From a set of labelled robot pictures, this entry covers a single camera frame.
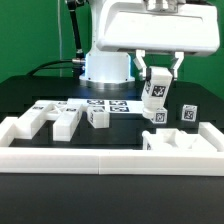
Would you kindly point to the white chair seat part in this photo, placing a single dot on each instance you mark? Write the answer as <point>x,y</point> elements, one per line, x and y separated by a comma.
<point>174,140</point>

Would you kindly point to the white marker base plate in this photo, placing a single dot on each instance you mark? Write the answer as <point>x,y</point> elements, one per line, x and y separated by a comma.
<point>111,106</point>

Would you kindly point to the white U-shaped fence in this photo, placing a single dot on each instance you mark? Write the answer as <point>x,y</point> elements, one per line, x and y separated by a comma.
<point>108,162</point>

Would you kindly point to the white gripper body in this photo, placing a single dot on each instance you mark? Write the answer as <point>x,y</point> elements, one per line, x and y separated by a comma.
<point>127,25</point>

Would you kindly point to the white chair back frame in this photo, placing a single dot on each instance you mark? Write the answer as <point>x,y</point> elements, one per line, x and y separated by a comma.
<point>64,115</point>

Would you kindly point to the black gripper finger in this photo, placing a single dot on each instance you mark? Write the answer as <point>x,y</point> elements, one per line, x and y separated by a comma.
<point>140,64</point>
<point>177,60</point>

